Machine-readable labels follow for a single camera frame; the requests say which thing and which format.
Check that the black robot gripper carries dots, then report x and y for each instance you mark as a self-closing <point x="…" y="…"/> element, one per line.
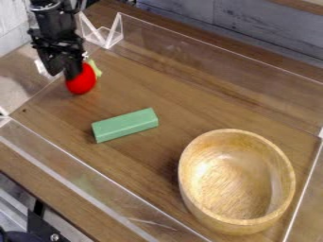
<point x="51" y="49"/>

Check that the red fuzzy ball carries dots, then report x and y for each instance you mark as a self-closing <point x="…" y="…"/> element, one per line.
<point x="82" y="82"/>

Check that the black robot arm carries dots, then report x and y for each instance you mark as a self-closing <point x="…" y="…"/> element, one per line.
<point x="55" y="18"/>

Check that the wooden bowl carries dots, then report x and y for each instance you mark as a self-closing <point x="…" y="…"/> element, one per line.
<point x="237" y="181"/>

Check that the green rectangular block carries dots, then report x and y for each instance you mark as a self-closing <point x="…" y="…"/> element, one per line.
<point x="125" y="124"/>

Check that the clear acrylic tray walls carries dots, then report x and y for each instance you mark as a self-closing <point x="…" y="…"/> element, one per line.
<point x="115" y="188"/>

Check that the black metal bracket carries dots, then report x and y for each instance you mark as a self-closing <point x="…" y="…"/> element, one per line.
<point x="43" y="230"/>

